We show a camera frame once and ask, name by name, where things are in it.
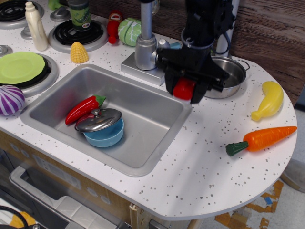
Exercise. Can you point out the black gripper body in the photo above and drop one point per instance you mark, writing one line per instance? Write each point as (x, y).
(194, 64)

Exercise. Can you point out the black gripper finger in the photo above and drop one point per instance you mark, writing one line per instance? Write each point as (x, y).
(171, 79)
(200, 89)

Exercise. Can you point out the red and white toy sushi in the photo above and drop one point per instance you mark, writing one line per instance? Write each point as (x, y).
(184, 89)

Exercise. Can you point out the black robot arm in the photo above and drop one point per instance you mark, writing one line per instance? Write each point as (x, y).
(206, 21)

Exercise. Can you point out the small steel pan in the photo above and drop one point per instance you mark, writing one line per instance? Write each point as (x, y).
(237, 74)

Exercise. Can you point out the grey toy faucet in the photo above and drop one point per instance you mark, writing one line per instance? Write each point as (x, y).
(141, 63)

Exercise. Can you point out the grey metal pole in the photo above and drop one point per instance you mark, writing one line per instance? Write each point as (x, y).
(224, 40)

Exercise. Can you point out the grey sink basin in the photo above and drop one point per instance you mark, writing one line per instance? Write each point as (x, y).
(152, 117)

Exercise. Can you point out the green toy cabbage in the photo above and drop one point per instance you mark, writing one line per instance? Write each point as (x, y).
(129, 30)

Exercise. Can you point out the yellow toy banana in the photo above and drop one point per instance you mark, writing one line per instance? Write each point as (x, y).
(272, 102)

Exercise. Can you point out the orange toy carrot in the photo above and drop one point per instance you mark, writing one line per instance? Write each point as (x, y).
(260, 139)

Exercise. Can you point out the steel pot lid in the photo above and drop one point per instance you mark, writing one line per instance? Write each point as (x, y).
(98, 119)

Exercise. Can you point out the red toy ketchup bottle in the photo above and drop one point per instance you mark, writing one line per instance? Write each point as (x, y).
(114, 20)

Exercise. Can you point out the blue toy pot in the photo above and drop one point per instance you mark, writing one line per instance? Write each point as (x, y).
(106, 137)

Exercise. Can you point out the red toy chili pepper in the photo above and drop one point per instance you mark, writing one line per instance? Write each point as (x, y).
(84, 107)

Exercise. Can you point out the yellow toy corn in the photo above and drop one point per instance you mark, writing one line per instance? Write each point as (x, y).
(78, 53)

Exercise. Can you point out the green toy can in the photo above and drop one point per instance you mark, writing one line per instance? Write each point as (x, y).
(80, 14)

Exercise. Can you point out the black stove burner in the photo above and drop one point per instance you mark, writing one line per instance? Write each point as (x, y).
(63, 36)
(41, 82)
(12, 14)

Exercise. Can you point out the black stove burner front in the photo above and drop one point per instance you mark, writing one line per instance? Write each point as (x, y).
(41, 82)

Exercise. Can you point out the grey stove knob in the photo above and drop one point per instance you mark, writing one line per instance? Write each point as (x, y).
(60, 15)
(4, 50)
(26, 34)

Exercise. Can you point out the cream toy bottle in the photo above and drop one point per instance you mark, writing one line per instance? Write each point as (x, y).
(36, 28)

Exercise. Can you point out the grey stove knob left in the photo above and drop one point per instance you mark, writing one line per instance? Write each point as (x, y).
(26, 34)

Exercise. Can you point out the green toy plate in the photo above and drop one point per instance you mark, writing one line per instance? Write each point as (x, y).
(21, 67)

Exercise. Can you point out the purple striped toy onion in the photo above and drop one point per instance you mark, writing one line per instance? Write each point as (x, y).
(12, 100)

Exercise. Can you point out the grey stove knob front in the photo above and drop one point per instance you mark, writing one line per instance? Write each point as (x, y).
(4, 50)

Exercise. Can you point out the black stove burner far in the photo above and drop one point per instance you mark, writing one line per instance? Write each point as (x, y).
(12, 14)

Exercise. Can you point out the grey oven door handle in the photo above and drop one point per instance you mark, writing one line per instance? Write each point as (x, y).
(67, 208)

